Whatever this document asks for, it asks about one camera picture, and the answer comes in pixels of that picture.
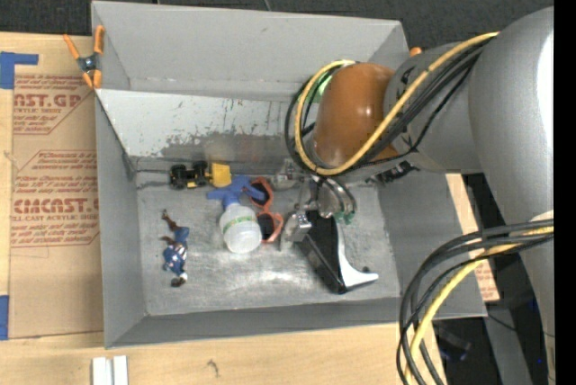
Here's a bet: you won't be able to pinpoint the blue toy figure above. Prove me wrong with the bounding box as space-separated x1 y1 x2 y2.
160 208 191 289

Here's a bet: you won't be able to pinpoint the black cylinder on white bracket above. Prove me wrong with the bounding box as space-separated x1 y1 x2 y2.
301 209 380 295

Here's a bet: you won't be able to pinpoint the yellow and black toy truck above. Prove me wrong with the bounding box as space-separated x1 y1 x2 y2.
169 160 233 191

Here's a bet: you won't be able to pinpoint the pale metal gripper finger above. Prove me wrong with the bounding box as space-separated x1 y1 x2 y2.
274 161 311 192
277 210 313 251

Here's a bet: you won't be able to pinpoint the white spray bottle blue top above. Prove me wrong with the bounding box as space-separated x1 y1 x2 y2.
205 175 264 255

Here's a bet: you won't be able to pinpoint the grey metal bin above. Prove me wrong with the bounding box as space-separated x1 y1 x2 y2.
91 0 490 350

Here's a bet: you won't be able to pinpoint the brown cardboard board red print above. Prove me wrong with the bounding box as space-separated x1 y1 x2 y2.
0 31 501 340

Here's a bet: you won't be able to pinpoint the orange heart-shaped sunglasses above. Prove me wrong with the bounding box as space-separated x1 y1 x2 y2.
245 176 285 245

